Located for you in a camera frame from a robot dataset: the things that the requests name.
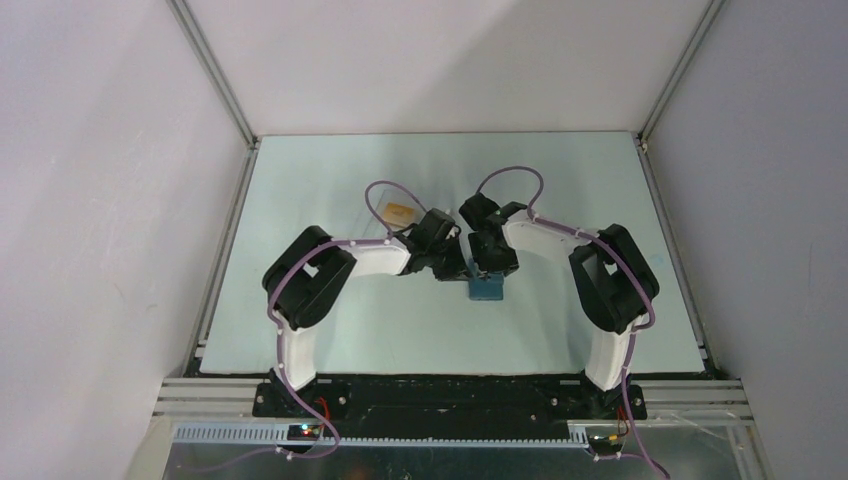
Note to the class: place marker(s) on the right controller board with leds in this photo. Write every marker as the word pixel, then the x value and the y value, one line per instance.
pixel 605 447

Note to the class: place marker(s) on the clear acrylic card box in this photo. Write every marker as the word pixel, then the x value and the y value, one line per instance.
pixel 379 196

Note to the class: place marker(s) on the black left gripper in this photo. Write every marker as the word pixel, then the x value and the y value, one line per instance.
pixel 457 269

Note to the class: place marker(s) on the right aluminium frame post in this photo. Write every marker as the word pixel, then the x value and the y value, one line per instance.
pixel 685 60

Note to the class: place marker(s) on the left aluminium frame post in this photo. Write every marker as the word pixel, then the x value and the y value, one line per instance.
pixel 203 51

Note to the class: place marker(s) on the left controller board with leds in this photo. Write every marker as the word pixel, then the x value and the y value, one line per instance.
pixel 304 432

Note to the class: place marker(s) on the gold card in box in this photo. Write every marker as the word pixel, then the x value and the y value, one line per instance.
pixel 398 215

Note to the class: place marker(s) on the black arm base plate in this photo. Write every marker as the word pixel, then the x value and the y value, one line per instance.
pixel 342 396

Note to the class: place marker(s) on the aluminium frame post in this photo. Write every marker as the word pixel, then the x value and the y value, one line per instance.
pixel 685 60
pixel 203 51

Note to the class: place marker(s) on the controller board with leds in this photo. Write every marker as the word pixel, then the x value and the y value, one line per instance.
pixel 304 432
pixel 605 447

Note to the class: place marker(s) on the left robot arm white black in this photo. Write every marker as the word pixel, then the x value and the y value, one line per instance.
pixel 305 281

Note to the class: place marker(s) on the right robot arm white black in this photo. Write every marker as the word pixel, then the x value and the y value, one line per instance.
pixel 615 285

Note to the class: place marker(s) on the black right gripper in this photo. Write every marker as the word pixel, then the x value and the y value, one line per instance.
pixel 508 264

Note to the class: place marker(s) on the blue leather card holder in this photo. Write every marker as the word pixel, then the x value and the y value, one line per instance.
pixel 484 286

